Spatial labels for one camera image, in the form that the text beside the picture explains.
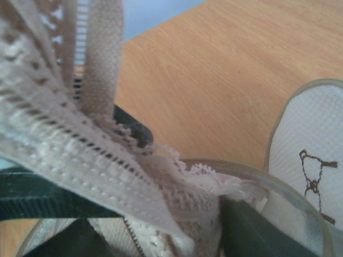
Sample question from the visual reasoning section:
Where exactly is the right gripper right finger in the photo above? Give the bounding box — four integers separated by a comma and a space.
220, 196, 316, 257

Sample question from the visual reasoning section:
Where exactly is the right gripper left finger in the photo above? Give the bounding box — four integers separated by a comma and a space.
25, 219, 113, 257

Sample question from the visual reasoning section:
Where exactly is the pale pink lace bra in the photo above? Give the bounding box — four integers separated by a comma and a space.
1, 1, 267, 256

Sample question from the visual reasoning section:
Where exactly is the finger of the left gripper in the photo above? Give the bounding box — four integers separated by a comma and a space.
72, 77, 155, 150
1, 167, 121, 221

